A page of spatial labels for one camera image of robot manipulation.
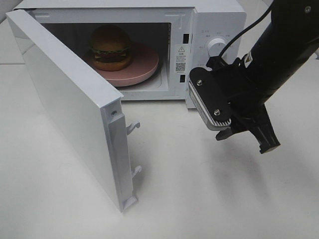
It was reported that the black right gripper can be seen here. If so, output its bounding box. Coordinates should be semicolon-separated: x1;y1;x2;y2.
206;56;281;154

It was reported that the pink round plate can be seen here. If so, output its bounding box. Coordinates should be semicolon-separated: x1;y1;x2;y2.
83;43;159;87

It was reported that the upper white power knob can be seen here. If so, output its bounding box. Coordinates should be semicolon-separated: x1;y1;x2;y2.
206;37;227;57

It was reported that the white microwave door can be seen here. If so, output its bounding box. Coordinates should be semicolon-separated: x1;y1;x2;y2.
6;9;141;211

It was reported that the white microwave oven body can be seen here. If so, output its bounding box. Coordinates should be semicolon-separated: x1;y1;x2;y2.
13;0;246;108

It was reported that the white warning label sticker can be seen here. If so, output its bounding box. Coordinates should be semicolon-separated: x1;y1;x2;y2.
174;44;189;73

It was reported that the burger with lettuce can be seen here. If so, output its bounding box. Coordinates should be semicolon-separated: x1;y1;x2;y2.
89;25;132;71

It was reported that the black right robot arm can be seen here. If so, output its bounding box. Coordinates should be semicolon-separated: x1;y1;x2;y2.
207;0;319;153

